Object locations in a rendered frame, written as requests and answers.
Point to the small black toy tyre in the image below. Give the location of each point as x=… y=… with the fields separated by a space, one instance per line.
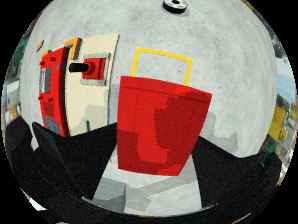
x=175 y=6

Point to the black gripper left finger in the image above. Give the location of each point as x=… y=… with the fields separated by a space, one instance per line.
x=83 y=156

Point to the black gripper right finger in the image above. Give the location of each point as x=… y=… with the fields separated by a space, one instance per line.
x=217 y=170

